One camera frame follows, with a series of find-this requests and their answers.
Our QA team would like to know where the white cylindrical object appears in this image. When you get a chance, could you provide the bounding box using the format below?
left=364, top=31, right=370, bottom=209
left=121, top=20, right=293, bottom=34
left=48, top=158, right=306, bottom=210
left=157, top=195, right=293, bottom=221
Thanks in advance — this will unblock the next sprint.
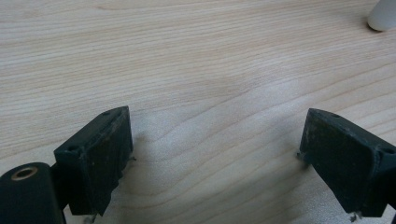
left=367, top=0, right=396, bottom=33

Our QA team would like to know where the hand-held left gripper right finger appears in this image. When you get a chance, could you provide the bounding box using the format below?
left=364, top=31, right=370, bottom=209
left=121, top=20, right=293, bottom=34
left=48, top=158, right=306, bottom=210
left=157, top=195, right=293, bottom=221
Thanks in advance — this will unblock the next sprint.
left=297, top=107, right=396, bottom=218

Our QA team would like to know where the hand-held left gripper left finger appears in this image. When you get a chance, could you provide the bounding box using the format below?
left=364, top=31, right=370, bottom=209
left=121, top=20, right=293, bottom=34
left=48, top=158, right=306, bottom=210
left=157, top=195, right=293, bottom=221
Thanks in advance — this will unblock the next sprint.
left=53, top=105, right=134, bottom=217

